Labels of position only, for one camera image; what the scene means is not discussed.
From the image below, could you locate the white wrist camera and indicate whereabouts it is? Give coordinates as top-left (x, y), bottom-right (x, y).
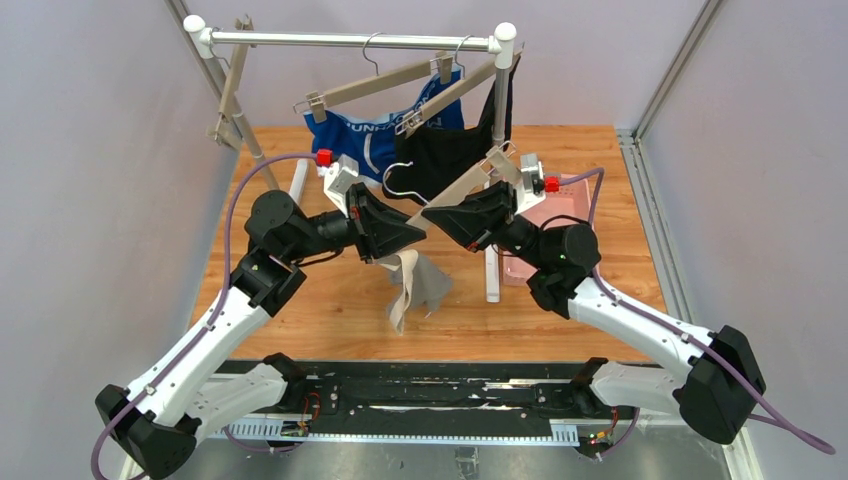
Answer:
top-left (317, 154), bottom-right (359, 216)
top-left (514, 153), bottom-right (548, 214)

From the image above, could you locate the pink plastic basket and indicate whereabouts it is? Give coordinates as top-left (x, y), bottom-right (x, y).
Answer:
top-left (501, 174), bottom-right (591, 287)

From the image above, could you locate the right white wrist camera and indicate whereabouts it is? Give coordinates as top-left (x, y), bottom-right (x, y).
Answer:
top-left (514, 153), bottom-right (548, 214)

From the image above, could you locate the grey underwear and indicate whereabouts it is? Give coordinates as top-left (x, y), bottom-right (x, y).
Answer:
top-left (376, 249), bottom-right (453, 336)

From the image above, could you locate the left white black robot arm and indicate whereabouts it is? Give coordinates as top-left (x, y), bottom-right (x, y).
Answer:
top-left (95, 183), bottom-right (426, 479)

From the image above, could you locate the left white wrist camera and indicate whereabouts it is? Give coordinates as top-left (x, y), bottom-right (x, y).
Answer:
top-left (317, 154), bottom-right (359, 216)

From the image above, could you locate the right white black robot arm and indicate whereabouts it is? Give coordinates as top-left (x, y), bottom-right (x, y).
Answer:
top-left (422, 183), bottom-right (766, 445)

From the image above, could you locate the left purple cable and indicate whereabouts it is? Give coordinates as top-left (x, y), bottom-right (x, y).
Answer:
top-left (90, 153), bottom-right (321, 480)

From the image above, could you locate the beige hanger with black underwear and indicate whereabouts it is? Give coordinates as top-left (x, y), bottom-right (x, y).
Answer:
top-left (394, 35), bottom-right (524, 145)

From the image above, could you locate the blue underwear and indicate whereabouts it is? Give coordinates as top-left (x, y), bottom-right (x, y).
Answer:
top-left (303, 67), bottom-right (461, 187)

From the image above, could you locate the beige hanger with blue underwear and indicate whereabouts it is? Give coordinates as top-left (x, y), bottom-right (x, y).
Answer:
top-left (292, 32), bottom-right (454, 123)

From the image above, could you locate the beige clip hanger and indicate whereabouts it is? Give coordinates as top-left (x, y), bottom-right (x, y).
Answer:
top-left (382, 141), bottom-right (519, 230)

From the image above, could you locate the empty beige hanger far left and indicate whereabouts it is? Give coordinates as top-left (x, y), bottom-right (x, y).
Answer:
top-left (207, 44), bottom-right (251, 150)

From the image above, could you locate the black underwear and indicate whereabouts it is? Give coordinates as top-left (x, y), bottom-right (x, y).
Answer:
top-left (382, 88), bottom-right (495, 205)

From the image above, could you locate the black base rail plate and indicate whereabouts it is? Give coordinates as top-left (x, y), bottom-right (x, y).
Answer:
top-left (242, 360), bottom-right (647, 439)

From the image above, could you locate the purple cable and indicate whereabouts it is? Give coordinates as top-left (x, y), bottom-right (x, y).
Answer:
top-left (557, 166), bottom-right (837, 457)
top-left (90, 153), bottom-right (321, 480)

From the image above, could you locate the white silver clothes rack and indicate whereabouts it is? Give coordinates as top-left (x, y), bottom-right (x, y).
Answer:
top-left (182, 14), bottom-right (519, 305)

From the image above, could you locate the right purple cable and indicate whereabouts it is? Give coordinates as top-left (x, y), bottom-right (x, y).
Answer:
top-left (557, 166), bottom-right (837, 457)

